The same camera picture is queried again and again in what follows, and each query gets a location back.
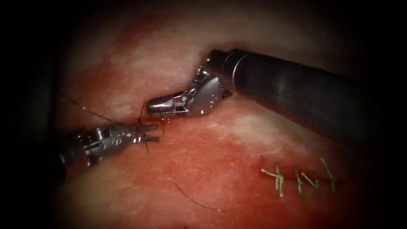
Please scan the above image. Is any right arm needle driver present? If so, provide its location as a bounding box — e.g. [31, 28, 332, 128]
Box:
[184, 65, 233, 117]

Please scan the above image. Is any left arm needle driver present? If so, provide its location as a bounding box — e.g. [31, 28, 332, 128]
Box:
[77, 123, 139, 168]

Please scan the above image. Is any left arm needle driver jaw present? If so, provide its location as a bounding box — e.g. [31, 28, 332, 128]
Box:
[134, 136, 161, 143]
[135, 123, 159, 133]

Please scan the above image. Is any right arm needle driver jaw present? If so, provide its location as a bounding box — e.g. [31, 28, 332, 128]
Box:
[147, 103, 190, 116]
[147, 91, 190, 109]

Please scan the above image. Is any black thread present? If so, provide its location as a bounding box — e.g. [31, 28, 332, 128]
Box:
[62, 94, 226, 213]

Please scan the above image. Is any tissue pad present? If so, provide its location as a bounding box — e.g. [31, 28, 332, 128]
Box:
[50, 9, 385, 229]

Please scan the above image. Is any blue stitching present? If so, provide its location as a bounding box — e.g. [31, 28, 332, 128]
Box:
[260, 157, 338, 198]

